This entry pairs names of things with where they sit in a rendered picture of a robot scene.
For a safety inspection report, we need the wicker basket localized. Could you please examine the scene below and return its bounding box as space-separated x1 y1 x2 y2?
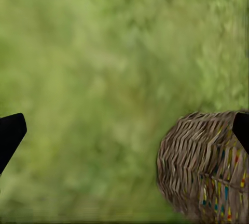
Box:
157 110 249 224

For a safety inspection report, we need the easter egg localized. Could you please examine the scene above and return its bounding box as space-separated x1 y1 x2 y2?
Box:
203 180 228 213
228 149 245 187

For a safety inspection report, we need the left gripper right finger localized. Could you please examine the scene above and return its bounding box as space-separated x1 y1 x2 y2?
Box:
231 113 249 154

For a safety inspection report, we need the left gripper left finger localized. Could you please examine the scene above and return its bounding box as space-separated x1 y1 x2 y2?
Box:
0 113 27 175

